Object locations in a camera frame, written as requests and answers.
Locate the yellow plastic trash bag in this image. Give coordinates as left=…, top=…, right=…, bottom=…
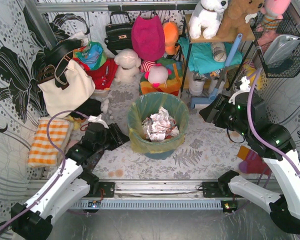
left=127, top=92, right=189, bottom=154

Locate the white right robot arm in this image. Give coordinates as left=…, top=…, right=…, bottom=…
left=199, top=92, right=300, bottom=235

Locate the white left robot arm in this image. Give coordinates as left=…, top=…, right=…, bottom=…
left=10, top=122, right=129, bottom=240

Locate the teal plastic trash bin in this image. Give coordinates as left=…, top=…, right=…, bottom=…
left=127, top=92, right=190, bottom=160

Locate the crumpled white paper trash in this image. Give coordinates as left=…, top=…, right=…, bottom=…
left=141, top=107, right=180, bottom=143

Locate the cream canvas tote bag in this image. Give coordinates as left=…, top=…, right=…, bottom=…
left=38, top=59, right=96, bottom=118

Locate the magenta fuzzy bag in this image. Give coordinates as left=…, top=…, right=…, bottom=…
left=131, top=15, right=165, bottom=61

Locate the dark floral necktie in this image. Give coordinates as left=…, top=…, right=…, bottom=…
left=82, top=150, right=105, bottom=172

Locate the white roll container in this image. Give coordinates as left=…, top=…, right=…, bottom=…
left=189, top=75, right=205, bottom=96

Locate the pink cloth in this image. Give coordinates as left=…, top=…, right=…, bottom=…
left=66, top=140, right=79, bottom=150

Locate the yellow plush duck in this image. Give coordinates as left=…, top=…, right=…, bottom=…
left=243, top=60, right=257, bottom=86

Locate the teal folded cloth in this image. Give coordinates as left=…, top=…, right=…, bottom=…
left=178, top=37, right=243, bottom=74

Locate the purple orange sock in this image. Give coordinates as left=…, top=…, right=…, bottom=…
left=237, top=145, right=271, bottom=176

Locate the red garment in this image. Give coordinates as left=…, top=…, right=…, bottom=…
left=79, top=58, right=118, bottom=90

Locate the orange checked towel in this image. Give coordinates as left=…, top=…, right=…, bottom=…
left=27, top=117, right=74, bottom=168

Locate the pink striped plush doll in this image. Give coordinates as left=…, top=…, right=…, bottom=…
left=140, top=60, right=172, bottom=88

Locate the white plush lamb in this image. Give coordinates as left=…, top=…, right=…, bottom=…
left=114, top=48, right=141, bottom=84

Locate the black metal shelf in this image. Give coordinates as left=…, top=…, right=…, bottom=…
left=179, top=14, right=255, bottom=94

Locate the colourful silk scarf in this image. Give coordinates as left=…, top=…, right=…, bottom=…
left=72, top=41, right=107, bottom=71

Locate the silver foil pouch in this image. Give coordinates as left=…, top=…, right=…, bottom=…
left=263, top=34, right=300, bottom=65

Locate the orange plush toy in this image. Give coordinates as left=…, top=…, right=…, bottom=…
left=162, top=21, right=179, bottom=55

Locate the brown teddy bear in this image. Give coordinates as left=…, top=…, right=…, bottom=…
left=217, top=0, right=265, bottom=41

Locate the white plush dog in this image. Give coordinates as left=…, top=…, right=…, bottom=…
left=188, top=0, right=228, bottom=40

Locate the black leather handbag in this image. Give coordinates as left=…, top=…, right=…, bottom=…
left=104, top=11, right=134, bottom=56

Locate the black hat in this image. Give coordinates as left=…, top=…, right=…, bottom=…
left=45, top=39, right=82, bottom=65

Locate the pink plush toy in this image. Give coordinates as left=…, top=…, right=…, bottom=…
left=260, top=0, right=291, bottom=29

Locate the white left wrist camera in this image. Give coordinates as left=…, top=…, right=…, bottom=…
left=87, top=114, right=109, bottom=129

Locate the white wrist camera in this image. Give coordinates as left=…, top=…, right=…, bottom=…
left=228, top=76, right=251, bottom=105
left=87, top=114, right=109, bottom=129

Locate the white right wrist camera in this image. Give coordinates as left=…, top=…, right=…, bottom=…
left=228, top=76, right=251, bottom=105

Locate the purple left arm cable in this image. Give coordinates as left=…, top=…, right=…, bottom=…
left=0, top=110, right=92, bottom=235

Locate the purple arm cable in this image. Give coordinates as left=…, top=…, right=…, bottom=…
left=247, top=67, right=300, bottom=191
left=0, top=110, right=92, bottom=235

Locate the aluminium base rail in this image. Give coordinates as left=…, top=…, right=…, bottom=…
left=69, top=180, right=240, bottom=211

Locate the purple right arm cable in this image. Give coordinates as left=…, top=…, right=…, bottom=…
left=247, top=67, right=300, bottom=191

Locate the black wire basket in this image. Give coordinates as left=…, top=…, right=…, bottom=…
left=251, top=12, right=300, bottom=79

